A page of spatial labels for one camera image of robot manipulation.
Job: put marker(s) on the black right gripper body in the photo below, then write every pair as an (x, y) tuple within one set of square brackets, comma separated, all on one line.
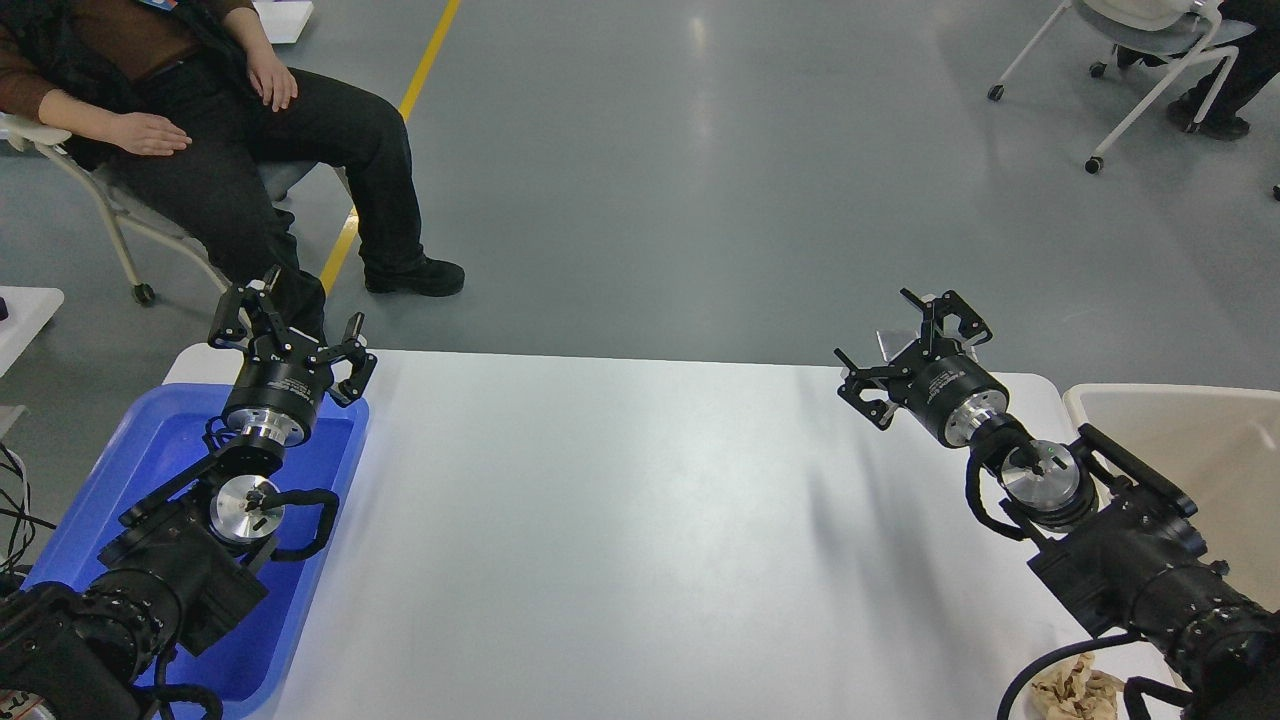
[(948, 391)]

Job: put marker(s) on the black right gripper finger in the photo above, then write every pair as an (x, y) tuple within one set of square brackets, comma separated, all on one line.
[(876, 392), (950, 326)]

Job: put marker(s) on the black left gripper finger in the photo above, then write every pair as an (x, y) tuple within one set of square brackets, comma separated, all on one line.
[(353, 351), (247, 319)]

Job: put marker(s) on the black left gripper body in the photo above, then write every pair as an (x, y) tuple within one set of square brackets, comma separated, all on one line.
[(277, 394)]

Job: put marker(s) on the brown paper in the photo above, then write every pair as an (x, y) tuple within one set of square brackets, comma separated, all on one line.
[(1074, 689)]

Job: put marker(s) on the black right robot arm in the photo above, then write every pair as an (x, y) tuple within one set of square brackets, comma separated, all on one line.
[(1115, 545)]

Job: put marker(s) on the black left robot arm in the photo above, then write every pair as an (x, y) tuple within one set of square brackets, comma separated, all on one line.
[(184, 572)]

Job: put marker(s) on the left metal floor plate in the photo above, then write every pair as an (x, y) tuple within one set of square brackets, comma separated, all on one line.
[(901, 347)]

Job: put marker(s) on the white chair left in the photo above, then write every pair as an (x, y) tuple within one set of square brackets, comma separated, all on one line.
[(118, 207)]

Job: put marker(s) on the white chair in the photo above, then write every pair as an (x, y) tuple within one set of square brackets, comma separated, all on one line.
[(1178, 34), (118, 207)]

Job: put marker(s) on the seated person in black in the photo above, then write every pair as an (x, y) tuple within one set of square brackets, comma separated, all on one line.
[(183, 100)]

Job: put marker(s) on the white side table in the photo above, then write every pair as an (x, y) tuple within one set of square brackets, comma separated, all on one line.
[(29, 310)]

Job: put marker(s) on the beige plastic bin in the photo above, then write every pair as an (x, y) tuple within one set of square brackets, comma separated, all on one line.
[(1221, 445)]

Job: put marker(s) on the blue plastic tray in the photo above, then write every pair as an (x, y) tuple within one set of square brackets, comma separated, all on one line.
[(162, 434)]

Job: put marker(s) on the white box on floor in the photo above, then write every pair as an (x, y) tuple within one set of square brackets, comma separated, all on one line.
[(284, 21)]

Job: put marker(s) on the white chair right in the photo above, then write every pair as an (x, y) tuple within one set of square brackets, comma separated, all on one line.
[(1178, 34)]

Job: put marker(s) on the person legs top right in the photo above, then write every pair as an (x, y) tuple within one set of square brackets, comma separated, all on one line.
[(1256, 63)]

